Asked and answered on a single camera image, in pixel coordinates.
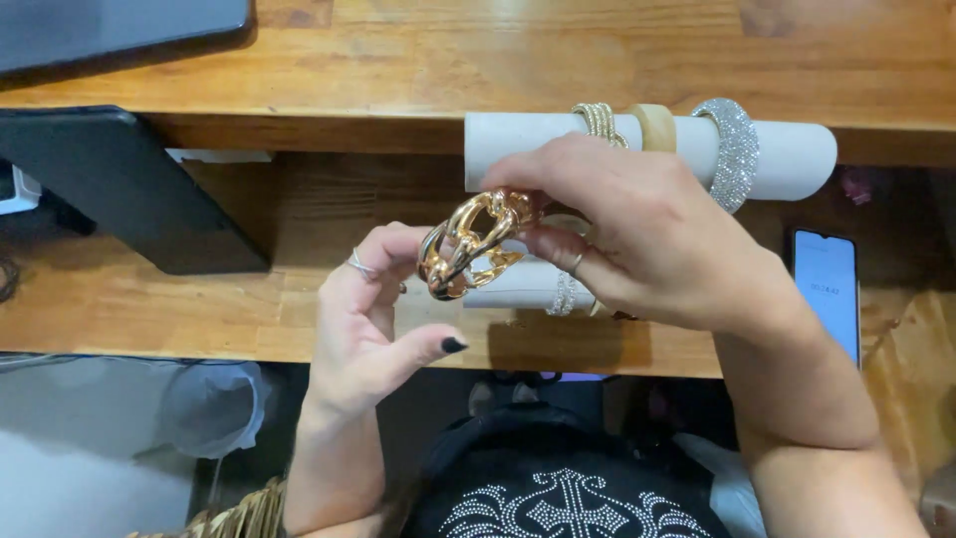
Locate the person's left hand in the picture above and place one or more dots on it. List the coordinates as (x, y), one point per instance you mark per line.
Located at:
(351, 336)

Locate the person's right hand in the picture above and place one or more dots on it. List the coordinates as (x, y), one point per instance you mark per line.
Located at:
(657, 239)

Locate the wide silver rhinestone bangle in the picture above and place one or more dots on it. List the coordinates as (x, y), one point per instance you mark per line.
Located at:
(736, 161)

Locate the beige wide bangle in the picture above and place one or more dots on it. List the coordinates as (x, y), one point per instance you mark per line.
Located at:
(657, 127)

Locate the clear plastic bag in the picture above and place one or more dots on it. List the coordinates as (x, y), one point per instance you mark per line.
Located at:
(216, 407)

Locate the black smartphone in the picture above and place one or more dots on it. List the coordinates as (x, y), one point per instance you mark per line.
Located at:
(825, 288)

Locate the small pink object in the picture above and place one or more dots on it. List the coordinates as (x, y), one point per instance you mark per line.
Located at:
(857, 185)

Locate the woven straw basket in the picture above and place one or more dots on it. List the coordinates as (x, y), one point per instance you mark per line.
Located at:
(239, 519)

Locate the wooden desk shelf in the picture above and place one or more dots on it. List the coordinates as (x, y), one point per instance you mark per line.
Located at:
(523, 60)

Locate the black rhinestone print shirt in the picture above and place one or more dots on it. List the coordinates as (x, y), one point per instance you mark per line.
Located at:
(567, 486)

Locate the black tablet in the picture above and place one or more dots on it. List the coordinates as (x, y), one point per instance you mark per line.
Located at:
(127, 187)

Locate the white charger block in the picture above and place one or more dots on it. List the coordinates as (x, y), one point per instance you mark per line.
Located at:
(19, 190)

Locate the dark monitor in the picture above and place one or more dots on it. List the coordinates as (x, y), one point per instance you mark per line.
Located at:
(112, 30)

